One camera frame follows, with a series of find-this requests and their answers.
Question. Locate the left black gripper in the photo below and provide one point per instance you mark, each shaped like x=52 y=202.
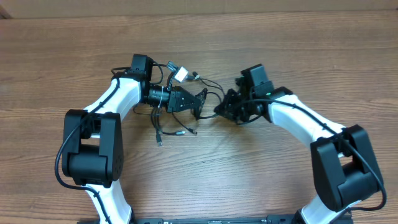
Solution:
x=176 y=94

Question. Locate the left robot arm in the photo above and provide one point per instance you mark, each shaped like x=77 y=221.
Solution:
x=91 y=156

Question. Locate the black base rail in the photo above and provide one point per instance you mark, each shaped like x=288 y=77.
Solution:
x=214 y=221

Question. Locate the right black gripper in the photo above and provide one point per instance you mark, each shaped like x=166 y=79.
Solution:
x=234 y=106

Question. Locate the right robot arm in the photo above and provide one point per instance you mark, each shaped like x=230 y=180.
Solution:
x=345 y=171

